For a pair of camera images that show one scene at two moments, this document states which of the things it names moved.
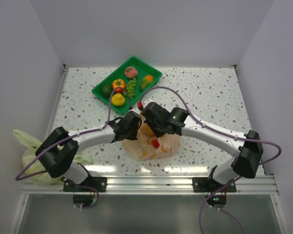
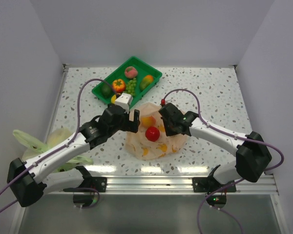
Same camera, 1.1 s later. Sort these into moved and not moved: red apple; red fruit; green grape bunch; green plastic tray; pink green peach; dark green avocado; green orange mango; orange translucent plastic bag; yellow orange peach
Moved: yellow orange peach; orange translucent plastic bag; red apple
Not moved: green plastic tray; red fruit; green orange mango; pink green peach; dark green avocado; green grape bunch
